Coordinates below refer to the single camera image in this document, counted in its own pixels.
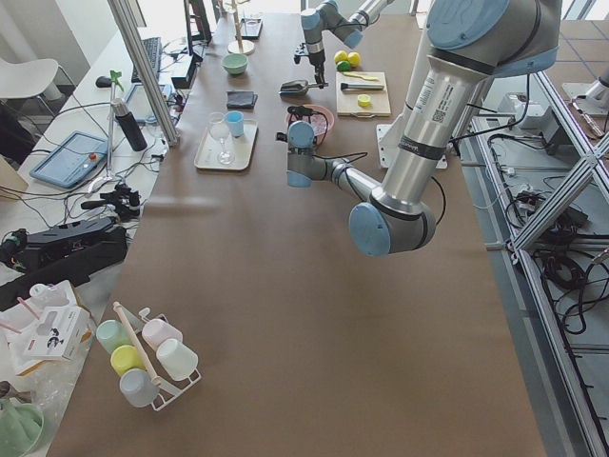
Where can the cream serving tray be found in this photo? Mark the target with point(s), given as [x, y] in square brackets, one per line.
[209, 149]

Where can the white product box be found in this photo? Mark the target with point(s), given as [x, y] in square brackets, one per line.
[57, 334]

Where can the blue teach pendant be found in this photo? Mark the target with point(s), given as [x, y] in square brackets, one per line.
[72, 161]

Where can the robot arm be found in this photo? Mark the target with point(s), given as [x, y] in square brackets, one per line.
[463, 44]
[348, 30]

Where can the clear ice cubes pile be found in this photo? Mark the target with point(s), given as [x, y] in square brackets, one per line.
[321, 123]

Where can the clear wine glass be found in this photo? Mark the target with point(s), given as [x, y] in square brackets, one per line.
[218, 130]

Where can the green bowl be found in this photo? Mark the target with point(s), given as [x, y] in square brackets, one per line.
[235, 63]

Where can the wooden mug tree stand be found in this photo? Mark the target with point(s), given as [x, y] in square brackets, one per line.
[239, 44]

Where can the pink rack cup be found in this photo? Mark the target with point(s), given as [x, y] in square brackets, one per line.
[156, 331]

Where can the grey-blue rack cup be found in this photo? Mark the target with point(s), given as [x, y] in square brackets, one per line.
[137, 387]

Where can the black keyboard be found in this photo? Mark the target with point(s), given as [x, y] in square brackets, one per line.
[154, 51]

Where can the black water bottle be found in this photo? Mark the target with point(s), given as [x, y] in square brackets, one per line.
[128, 124]

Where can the yellow rack cup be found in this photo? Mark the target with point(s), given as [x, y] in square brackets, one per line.
[125, 358]

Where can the green rack cup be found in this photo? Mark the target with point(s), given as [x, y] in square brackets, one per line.
[111, 334]

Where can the aluminium frame post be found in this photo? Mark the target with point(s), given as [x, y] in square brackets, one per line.
[125, 21]

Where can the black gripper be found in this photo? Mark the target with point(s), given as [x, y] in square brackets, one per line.
[316, 63]

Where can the yellow lemon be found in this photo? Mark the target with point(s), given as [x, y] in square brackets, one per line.
[340, 56]
[354, 59]

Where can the black framed tray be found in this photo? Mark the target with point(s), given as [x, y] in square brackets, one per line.
[251, 28]

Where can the pink bowl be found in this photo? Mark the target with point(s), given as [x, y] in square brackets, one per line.
[291, 118]

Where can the yellow lemon far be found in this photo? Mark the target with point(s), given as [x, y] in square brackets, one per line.
[340, 56]

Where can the light blue cup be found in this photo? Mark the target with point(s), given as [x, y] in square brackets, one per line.
[235, 122]

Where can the white chair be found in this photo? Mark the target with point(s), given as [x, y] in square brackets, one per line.
[28, 80]

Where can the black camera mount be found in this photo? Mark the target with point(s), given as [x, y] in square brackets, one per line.
[299, 53]
[300, 111]

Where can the black computer mouse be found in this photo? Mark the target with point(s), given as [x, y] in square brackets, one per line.
[103, 82]

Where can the grey folded cloth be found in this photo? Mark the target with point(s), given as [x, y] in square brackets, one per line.
[241, 99]

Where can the green lime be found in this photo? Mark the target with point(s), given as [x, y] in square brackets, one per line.
[343, 66]

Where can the half lemon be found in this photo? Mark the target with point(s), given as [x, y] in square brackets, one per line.
[364, 100]

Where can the yellow lemon near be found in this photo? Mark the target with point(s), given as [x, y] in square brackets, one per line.
[354, 59]

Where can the yellow plastic knife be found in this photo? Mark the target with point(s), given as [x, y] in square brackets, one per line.
[362, 76]

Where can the steel ice scoop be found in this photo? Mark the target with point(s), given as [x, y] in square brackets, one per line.
[299, 87]

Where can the bamboo cutting board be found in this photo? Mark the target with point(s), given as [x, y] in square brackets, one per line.
[346, 101]

